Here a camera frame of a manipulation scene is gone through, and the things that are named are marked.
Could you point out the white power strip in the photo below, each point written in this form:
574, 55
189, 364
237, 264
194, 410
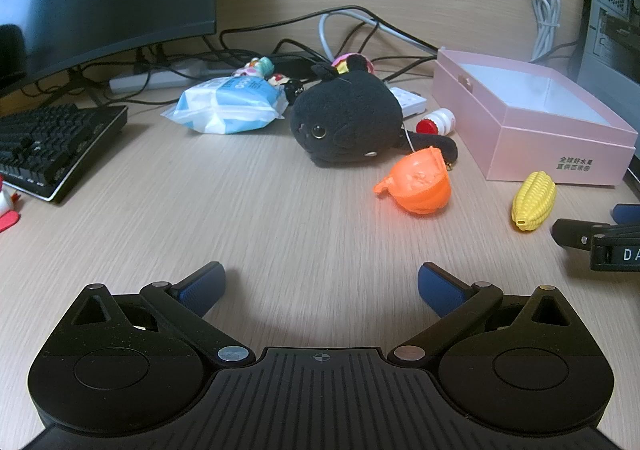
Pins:
160, 78

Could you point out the red and white toy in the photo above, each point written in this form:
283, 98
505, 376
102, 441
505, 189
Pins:
7, 210

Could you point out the yellow corn toy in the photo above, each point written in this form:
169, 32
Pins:
534, 202

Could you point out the blue wet wipes packet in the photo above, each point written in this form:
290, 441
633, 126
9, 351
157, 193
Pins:
230, 105

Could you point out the orange plastic toy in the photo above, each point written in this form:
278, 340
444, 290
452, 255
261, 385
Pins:
415, 185

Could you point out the dark rounded object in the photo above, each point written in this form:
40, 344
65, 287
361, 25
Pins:
10, 50

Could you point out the wooden desktop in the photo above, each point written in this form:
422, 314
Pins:
225, 220

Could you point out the black plush cat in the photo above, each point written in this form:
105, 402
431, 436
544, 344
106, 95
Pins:
350, 115

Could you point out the white socket adapter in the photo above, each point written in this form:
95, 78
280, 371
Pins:
412, 100

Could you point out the pink and yellow donut toy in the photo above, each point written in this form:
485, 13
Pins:
360, 61

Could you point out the computer tower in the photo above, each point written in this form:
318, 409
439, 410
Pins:
615, 30

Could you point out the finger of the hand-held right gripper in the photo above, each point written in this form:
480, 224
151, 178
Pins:
575, 234
627, 214

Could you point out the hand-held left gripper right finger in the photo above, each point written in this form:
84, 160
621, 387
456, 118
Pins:
436, 282

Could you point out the black power brick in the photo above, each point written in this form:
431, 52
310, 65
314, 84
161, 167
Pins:
295, 64

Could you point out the pink cardboard box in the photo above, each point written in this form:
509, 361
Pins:
550, 150

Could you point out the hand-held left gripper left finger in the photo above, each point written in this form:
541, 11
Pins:
205, 282

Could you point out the white bottle with red cap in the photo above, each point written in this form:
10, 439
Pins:
442, 120

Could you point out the black keyboard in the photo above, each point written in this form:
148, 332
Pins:
50, 140

